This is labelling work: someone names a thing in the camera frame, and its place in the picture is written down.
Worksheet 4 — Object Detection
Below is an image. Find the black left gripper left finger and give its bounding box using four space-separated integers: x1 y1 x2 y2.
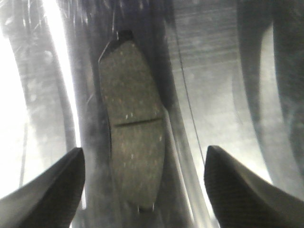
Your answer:
0 148 86 228

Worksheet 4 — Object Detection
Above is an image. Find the dark grey brake pad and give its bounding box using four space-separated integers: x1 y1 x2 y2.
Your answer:
99 30 165 210

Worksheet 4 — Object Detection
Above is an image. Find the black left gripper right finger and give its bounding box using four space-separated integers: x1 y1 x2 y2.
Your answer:
204 145 304 228

